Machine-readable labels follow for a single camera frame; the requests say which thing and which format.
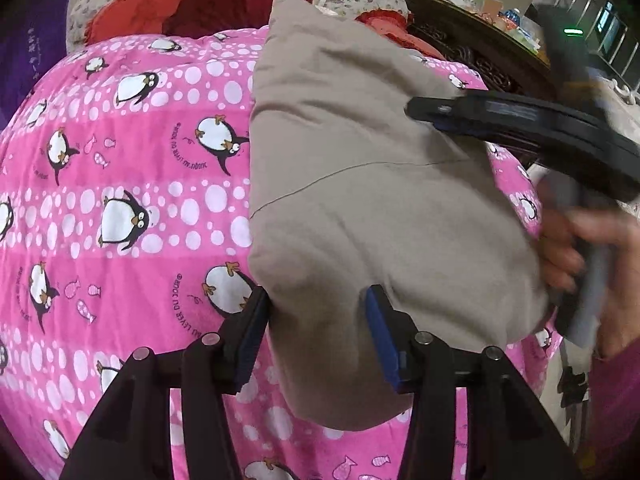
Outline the pink penguin print blanket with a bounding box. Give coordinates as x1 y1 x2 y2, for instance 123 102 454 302
0 27 566 480

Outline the metal window railing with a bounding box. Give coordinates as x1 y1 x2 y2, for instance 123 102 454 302
552 0 631 68

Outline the purple fabric bag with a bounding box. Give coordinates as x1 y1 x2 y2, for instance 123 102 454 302
0 0 71 121

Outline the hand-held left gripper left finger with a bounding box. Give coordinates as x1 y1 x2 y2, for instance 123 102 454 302
59 286 271 480

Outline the clutter of small packages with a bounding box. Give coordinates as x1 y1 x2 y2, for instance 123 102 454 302
425 0 543 56

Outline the red embroidered pillow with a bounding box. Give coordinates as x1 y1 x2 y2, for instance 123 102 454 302
82 0 206 46

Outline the red frilled pillow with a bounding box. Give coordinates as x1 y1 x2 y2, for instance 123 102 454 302
356 7 436 56

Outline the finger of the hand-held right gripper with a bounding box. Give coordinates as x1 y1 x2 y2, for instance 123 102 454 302
407 91 640 191

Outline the person's right forearm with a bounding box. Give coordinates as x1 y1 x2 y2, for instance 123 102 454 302
587 337 640 461

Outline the beige zip jacket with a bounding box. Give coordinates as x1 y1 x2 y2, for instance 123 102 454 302
247 0 553 433

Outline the dark red velvet pillow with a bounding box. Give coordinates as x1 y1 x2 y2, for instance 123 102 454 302
162 0 313 38

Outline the person's right hand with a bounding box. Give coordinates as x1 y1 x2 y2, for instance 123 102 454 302
537 206 640 361

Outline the dark wooden headboard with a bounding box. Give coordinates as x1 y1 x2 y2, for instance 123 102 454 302
405 0 561 106

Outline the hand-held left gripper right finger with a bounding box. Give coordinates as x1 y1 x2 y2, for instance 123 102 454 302
364 285 583 480

